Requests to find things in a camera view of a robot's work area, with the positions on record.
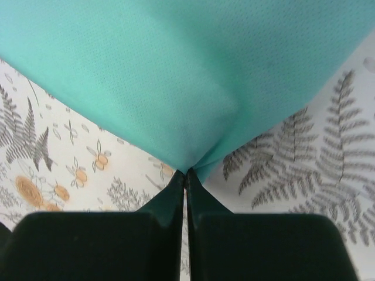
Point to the turquoise t shirt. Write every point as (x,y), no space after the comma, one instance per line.
(186,81)

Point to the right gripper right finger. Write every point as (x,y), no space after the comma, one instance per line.
(228,246)

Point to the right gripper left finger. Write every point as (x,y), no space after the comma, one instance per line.
(140,245)

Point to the floral table mat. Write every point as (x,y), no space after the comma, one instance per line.
(319,160)

